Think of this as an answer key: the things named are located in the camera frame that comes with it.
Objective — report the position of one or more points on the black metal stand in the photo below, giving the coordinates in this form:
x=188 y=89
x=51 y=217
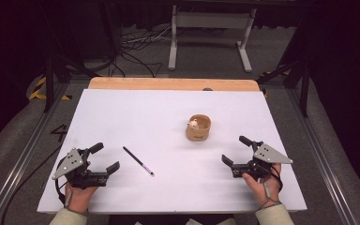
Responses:
x=49 y=78
x=303 y=84

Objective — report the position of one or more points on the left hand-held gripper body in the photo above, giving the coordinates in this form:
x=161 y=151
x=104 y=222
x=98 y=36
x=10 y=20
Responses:
x=75 y=168

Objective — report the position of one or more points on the person's right hand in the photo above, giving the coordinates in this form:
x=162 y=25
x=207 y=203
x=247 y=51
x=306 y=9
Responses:
x=267 y=190

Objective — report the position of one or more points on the black pen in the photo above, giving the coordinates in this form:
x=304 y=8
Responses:
x=137 y=160

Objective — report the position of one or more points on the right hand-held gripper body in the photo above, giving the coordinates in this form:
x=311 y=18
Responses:
x=264 y=154

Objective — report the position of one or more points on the brown round pen holder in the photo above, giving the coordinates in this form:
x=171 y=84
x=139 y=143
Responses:
x=198 y=134

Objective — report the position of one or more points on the person's left hand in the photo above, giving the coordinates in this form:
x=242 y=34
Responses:
x=78 y=198

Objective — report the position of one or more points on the aluminium floor rail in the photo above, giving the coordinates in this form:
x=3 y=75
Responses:
x=22 y=159
x=325 y=156

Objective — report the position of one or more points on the small white figure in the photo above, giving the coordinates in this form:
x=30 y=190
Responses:
x=193 y=124

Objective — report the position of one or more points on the white metal stand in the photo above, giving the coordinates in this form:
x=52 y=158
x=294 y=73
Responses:
x=211 y=20

